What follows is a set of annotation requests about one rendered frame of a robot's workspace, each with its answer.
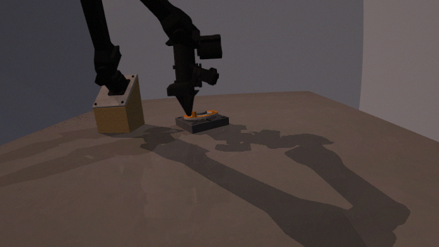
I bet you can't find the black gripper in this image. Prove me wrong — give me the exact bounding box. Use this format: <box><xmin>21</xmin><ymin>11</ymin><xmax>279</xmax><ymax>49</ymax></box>
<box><xmin>167</xmin><ymin>60</ymin><xmax>202</xmax><ymax>116</ymax></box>

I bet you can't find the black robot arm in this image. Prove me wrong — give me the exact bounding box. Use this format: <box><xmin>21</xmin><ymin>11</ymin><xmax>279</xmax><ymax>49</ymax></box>
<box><xmin>80</xmin><ymin>0</ymin><xmax>222</xmax><ymax>96</ymax></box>

